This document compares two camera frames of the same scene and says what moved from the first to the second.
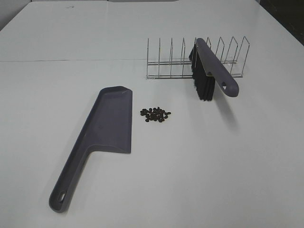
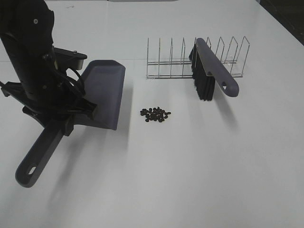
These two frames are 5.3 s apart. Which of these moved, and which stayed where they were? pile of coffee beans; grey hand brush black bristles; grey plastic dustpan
Moved: grey plastic dustpan
Stayed: grey hand brush black bristles; pile of coffee beans
